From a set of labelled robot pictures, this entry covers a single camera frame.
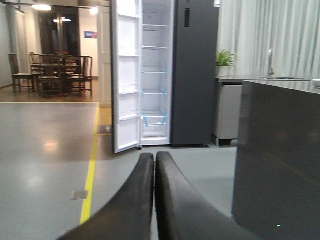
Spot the fridge door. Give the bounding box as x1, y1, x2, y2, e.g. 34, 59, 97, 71
111, 0, 142, 154

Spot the white curtain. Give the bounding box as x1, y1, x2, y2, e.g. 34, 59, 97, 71
217, 0, 320, 79

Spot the white low cabinet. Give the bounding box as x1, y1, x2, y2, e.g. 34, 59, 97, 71
211, 76, 243, 147

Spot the wooden chair left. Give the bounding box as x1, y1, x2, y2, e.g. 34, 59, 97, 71
8, 53, 36, 93

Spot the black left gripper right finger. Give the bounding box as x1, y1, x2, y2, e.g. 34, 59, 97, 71
155, 151, 253, 240

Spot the dark wooden dining table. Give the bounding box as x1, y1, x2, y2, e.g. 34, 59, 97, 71
30, 54, 81, 97

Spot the dark grey fridge body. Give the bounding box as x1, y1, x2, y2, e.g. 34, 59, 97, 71
140, 0, 219, 146

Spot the yellow floor tape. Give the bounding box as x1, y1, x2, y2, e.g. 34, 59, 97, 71
0, 102, 99, 226

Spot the potted green plant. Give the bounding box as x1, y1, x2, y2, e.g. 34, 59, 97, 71
215, 49, 236, 77

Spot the metal floor socket cover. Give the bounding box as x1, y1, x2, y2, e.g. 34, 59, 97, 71
71, 190, 89, 201

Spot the grey kitchen island cabinet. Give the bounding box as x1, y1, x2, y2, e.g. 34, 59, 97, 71
232, 81, 320, 240

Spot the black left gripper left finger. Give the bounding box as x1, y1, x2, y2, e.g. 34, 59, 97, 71
60, 153, 155, 240

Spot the wooden chair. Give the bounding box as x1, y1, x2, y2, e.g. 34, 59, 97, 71
8, 53, 36, 93
66, 55, 93, 96

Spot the wooden chair right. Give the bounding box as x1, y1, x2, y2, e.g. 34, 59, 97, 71
66, 55, 93, 96

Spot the steel faucet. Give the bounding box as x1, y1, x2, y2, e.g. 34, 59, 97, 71
267, 48, 274, 77

